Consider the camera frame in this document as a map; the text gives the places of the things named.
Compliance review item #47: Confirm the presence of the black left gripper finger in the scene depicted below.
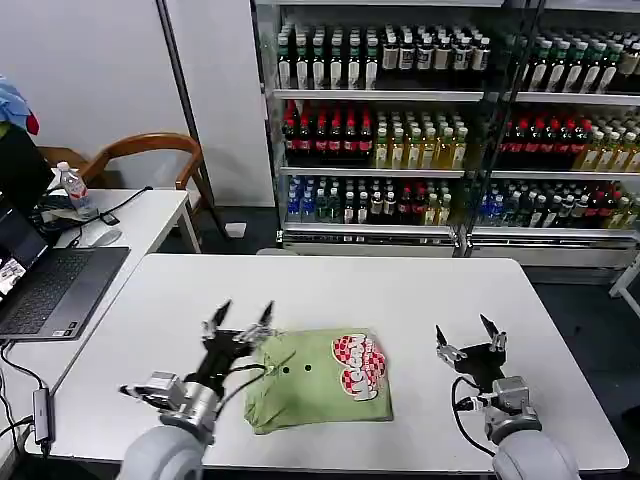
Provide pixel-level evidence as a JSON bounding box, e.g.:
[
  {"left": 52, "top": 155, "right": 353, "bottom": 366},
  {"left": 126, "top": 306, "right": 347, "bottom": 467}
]
[
  {"left": 232, "top": 300, "right": 278, "bottom": 347},
  {"left": 200, "top": 299, "right": 234, "bottom": 344}
]

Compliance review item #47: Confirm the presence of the silver computer mouse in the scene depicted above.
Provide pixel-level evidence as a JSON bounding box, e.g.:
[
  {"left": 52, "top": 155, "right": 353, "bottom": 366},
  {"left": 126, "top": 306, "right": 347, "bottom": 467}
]
[{"left": 79, "top": 228, "right": 123, "bottom": 249}]

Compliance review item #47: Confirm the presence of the white side desk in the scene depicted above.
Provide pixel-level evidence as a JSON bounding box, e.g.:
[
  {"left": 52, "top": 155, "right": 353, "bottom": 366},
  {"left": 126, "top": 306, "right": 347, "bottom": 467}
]
[{"left": 0, "top": 187, "right": 202, "bottom": 471}]

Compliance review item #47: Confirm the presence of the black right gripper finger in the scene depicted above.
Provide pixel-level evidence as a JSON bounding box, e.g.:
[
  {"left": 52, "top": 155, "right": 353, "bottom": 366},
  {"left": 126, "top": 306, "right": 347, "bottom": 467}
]
[
  {"left": 479, "top": 313, "right": 508, "bottom": 354},
  {"left": 434, "top": 324, "right": 470, "bottom": 362}
]

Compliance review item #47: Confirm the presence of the black desk cable with adapter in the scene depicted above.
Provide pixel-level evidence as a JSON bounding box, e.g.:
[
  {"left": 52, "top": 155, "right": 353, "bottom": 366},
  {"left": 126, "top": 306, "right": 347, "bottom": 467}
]
[{"left": 62, "top": 185, "right": 154, "bottom": 247}]

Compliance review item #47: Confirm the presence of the black seat back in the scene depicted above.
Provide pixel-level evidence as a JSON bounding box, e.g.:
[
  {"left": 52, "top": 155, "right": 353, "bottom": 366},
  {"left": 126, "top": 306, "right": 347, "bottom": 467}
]
[{"left": 0, "top": 122, "right": 55, "bottom": 212}]

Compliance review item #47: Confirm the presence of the bottle shelf with glass door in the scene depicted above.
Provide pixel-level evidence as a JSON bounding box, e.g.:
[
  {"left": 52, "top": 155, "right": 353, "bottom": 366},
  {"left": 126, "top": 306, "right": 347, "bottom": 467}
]
[{"left": 464, "top": 0, "right": 640, "bottom": 272}]

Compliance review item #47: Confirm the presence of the grey usb hub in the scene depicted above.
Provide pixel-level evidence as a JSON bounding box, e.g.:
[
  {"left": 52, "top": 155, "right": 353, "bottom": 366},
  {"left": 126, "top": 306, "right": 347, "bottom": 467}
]
[{"left": 32, "top": 387, "right": 55, "bottom": 446}]

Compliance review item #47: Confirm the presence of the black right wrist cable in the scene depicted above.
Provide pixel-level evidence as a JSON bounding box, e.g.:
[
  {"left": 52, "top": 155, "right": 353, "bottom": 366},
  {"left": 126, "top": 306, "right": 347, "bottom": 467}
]
[{"left": 451, "top": 375, "right": 499, "bottom": 457}]

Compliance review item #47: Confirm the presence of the bottle shelf with dark frame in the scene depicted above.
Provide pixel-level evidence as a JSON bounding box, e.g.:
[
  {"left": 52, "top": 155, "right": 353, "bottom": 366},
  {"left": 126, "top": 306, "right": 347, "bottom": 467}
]
[{"left": 252, "top": 0, "right": 501, "bottom": 257}]

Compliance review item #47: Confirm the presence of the grey bundle of items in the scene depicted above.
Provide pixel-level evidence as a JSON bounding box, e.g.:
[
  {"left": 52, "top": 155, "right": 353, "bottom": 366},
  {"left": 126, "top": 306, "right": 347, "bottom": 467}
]
[{"left": 30, "top": 192, "right": 97, "bottom": 224}]

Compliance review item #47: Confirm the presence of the green printed shirt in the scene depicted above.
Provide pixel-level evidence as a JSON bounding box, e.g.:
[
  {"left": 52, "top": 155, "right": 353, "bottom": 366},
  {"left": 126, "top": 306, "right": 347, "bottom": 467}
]
[{"left": 243, "top": 327, "right": 395, "bottom": 436}]

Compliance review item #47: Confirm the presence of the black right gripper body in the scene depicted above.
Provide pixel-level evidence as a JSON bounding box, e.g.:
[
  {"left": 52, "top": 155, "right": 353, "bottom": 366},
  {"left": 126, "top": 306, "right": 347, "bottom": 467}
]
[{"left": 452, "top": 342, "right": 506, "bottom": 394}]

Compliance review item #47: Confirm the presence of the black hub cable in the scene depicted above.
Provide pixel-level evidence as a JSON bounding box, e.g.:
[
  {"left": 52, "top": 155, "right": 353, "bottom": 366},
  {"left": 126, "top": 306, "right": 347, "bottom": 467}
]
[{"left": 0, "top": 341, "right": 47, "bottom": 392}]

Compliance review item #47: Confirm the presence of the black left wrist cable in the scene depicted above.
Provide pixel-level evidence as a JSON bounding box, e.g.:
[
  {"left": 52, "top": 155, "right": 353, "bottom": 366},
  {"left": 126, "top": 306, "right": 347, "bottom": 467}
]
[{"left": 214, "top": 362, "right": 272, "bottom": 416}]

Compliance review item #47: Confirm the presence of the white metal frame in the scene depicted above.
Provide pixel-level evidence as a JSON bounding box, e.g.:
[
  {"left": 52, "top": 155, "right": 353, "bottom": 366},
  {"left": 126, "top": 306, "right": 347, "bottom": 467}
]
[{"left": 608, "top": 262, "right": 640, "bottom": 314}]

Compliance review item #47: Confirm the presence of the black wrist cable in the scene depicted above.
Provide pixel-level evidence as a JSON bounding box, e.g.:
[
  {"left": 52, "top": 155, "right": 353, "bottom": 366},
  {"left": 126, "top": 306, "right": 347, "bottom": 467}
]
[
  {"left": 214, "top": 362, "right": 272, "bottom": 416},
  {"left": 451, "top": 375, "right": 499, "bottom": 457}
]

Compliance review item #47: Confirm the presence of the wooden curved chair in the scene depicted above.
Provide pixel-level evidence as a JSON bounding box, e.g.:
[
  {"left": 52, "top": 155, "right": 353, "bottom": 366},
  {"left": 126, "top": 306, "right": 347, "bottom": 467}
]
[{"left": 37, "top": 132, "right": 214, "bottom": 252}]

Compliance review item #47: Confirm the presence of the grey slanted pole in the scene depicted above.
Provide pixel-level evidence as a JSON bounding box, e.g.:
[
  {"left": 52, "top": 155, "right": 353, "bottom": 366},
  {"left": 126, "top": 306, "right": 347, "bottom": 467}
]
[{"left": 155, "top": 0, "right": 232, "bottom": 242}]

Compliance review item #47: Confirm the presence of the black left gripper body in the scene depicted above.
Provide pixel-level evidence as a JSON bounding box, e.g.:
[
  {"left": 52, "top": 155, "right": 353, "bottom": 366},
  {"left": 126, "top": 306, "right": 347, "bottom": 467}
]
[{"left": 196, "top": 329, "right": 260, "bottom": 390}]

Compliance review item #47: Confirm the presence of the blue cloth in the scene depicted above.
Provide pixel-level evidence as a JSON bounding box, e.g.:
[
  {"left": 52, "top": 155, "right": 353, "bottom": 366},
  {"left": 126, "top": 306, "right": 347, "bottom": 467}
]
[{"left": 0, "top": 74, "right": 31, "bottom": 126}]

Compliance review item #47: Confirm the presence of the dark grey laptop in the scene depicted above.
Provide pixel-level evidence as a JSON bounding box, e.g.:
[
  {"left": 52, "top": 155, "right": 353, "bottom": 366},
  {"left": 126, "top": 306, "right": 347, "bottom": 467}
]
[{"left": 0, "top": 202, "right": 131, "bottom": 342}]

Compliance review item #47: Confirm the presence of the clear plastic water bottle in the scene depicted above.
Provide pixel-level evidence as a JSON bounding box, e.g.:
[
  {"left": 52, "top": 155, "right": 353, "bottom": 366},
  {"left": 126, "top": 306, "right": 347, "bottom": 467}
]
[{"left": 49, "top": 160, "right": 93, "bottom": 214}]

